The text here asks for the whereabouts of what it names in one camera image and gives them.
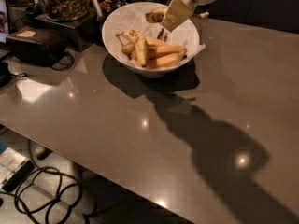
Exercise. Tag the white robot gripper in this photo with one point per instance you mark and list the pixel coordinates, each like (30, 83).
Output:
(179, 11)

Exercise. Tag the spotted banana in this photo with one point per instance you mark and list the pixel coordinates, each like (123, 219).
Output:
(139, 42)
(155, 15)

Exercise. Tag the yellow banana middle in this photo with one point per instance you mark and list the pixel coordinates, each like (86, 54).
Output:
(157, 48)

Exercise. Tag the yellow banana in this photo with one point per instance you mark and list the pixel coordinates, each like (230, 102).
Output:
(167, 61)
(157, 48)

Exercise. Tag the yellow banana front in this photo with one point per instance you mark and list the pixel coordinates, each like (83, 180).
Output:
(167, 61)

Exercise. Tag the white paper bowl liner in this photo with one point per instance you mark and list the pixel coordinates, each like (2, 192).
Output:
(133, 16)

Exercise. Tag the white ceramic bowl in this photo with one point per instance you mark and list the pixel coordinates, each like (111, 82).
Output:
(135, 66)

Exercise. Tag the dark metal jar stand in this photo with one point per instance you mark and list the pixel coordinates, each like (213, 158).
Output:
(80, 33)

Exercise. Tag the glass jar of nuts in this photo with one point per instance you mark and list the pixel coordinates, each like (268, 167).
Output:
(65, 10)

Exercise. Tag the black box with label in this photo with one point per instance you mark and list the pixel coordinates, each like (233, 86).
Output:
(41, 47)

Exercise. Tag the screen at left edge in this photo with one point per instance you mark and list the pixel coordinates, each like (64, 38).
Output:
(4, 21)

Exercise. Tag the white device on floor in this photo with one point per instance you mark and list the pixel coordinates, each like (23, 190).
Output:
(14, 167)

